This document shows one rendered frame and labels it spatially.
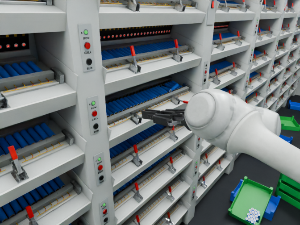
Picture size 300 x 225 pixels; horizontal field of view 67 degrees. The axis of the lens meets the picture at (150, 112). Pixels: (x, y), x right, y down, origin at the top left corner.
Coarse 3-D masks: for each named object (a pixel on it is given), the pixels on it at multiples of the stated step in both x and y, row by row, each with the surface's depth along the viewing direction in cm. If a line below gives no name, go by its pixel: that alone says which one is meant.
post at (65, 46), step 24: (72, 0) 55; (96, 0) 60; (72, 24) 57; (96, 24) 62; (48, 48) 66; (72, 48) 58; (96, 48) 64; (96, 72) 66; (72, 120) 70; (96, 144) 73; (96, 192) 79; (96, 216) 82
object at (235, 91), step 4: (224, 88) 176; (228, 88) 181; (232, 88) 178; (236, 88) 177; (228, 92) 171; (232, 92) 178; (236, 92) 176; (240, 92) 176; (244, 92) 174; (240, 96) 176
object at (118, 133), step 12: (180, 84) 124; (192, 84) 119; (180, 96) 114; (156, 108) 100; (168, 108) 102; (180, 108) 110; (120, 120) 87; (144, 120) 91; (108, 132) 76; (120, 132) 82; (132, 132) 87
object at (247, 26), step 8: (248, 0) 153; (256, 0) 150; (256, 16) 154; (232, 24) 164; (240, 24) 161; (248, 24) 158; (248, 32) 159; (256, 32) 163; (232, 56) 171; (240, 56) 168; (248, 56) 164; (248, 64) 168; (248, 72) 173; (240, 80) 173; (248, 80) 178; (240, 88) 175; (232, 160) 203; (232, 168) 210
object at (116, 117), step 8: (184, 88) 117; (160, 96) 104; (168, 96) 107; (144, 104) 96; (152, 104) 99; (160, 104) 102; (120, 112) 87; (128, 112) 89; (136, 112) 93; (112, 120) 84
